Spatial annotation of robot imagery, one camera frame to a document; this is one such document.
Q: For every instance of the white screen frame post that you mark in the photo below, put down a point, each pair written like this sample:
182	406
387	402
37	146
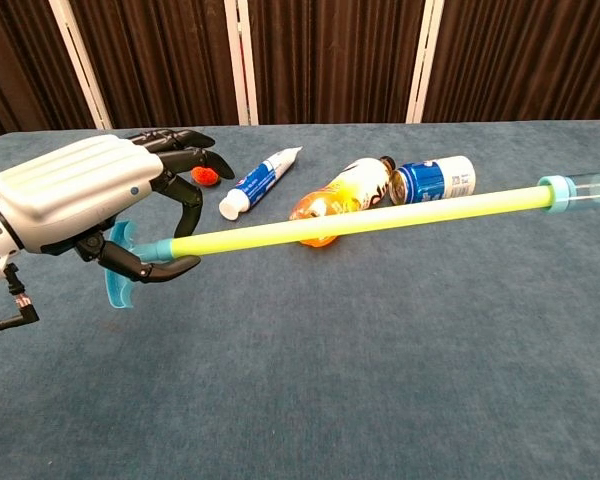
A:
425	60
241	60
80	65

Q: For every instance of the orange drink plastic bottle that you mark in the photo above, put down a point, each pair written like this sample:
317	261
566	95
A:
360	187

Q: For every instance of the dark brown screen panel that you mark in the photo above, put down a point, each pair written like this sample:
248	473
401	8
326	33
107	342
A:
15	60
335	60
155	60
525	60

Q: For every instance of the blue white drink can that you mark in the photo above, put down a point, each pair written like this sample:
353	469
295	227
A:
435	181

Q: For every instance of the blue white toothpaste tube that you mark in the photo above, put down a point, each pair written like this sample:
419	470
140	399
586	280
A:
257	182

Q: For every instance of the small orange ball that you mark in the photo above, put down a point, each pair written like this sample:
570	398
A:
205	176

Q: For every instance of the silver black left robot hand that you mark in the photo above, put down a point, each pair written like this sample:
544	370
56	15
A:
75	190

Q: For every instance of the blue grey tablecloth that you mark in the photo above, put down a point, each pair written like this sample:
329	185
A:
330	375

